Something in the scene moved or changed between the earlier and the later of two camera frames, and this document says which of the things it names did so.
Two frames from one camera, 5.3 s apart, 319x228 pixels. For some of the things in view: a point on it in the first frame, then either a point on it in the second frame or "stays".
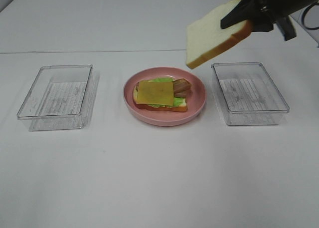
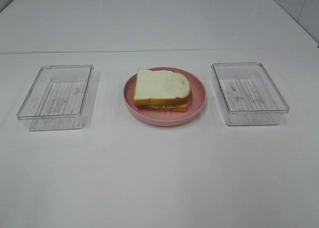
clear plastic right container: x=247 y=95 stays
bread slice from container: x=183 y=108 stays
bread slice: x=205 y=37 -> x=161 y=88
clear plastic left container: x=61 y=97 stays
